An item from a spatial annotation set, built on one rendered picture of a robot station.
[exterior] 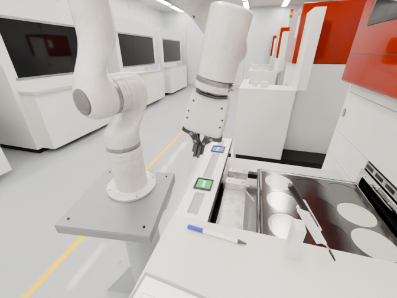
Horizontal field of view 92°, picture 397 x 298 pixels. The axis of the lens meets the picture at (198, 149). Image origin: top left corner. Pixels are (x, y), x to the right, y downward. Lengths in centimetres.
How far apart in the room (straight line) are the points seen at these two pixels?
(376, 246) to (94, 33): 90
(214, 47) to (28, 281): 181
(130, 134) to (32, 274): 144
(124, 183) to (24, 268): 135
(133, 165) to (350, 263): 63
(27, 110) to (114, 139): 288
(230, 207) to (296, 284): 31
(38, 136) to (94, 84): 305
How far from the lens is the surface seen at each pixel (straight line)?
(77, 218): 78
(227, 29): 41
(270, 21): 851
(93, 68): 59
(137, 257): 102
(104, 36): 62
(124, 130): 67
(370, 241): 72
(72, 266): 181
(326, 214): 74
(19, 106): 345
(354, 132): 110
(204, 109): 44
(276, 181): 81
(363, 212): 81
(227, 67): 41
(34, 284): 186
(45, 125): 338
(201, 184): 63
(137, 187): 77
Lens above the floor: 135
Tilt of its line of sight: 27 degrees down
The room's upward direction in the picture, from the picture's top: straight up
